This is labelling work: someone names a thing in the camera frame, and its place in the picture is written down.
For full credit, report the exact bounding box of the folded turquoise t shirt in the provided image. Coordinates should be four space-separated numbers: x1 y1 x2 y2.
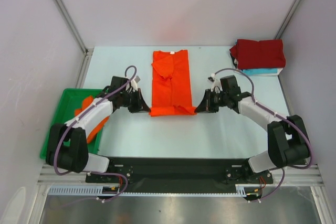
242 68 278 76

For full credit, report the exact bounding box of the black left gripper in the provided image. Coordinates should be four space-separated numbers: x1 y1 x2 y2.
120 88 150 113

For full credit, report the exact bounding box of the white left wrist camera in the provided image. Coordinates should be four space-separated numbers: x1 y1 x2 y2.
127 76 140 92

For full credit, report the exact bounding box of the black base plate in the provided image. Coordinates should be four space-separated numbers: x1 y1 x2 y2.
52 157 308 196

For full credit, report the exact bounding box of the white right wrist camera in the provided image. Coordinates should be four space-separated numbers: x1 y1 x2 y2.
208 73 222 93

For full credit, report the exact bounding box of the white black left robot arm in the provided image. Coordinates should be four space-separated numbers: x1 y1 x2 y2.
45 76 151 182

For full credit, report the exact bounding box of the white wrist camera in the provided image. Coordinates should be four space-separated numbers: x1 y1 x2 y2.
208 73 222 93
127 76 140 92

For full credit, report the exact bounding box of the green plastic tray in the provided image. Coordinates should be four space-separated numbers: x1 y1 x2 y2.
40 88 102 160

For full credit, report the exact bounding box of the orange t shirt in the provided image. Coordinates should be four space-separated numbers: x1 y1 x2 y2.
73 95 110 145
149 50 196 117

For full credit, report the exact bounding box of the aluminium corner post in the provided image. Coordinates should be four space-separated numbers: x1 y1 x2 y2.
36 0 90 54
274 0 303 39

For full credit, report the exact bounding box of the aluminium front rail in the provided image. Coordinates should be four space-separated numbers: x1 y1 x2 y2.
37 165 324 187

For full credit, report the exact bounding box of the grey slotted cable duct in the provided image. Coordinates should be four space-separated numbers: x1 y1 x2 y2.
48 185 260 198

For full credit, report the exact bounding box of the folded dark red t shirt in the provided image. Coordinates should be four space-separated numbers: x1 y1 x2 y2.
229 39 286 70

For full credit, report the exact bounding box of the left aluminium corner post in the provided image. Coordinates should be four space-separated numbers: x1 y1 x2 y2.
36 0 90 54

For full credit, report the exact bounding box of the right aluminium corner post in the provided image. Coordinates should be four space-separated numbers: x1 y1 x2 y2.
274 0 303 39

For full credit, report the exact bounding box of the orange t shirt in tray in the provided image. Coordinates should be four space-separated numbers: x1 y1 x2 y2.
73 95 110 145

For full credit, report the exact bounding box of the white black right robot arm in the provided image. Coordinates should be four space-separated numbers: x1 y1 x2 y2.
195 75 311 183

